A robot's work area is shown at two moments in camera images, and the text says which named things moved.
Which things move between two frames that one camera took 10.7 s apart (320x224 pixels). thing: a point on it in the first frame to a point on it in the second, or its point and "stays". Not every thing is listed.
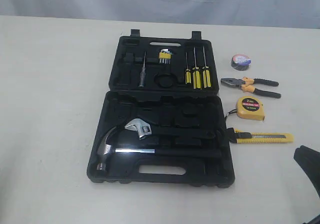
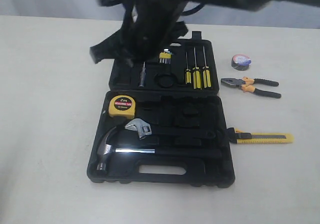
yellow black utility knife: x=241 y=136 stays
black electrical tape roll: x=240 y=62 stays
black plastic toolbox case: x=164 y=120 stays
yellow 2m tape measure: x=249 y=107 to x=122 y=106
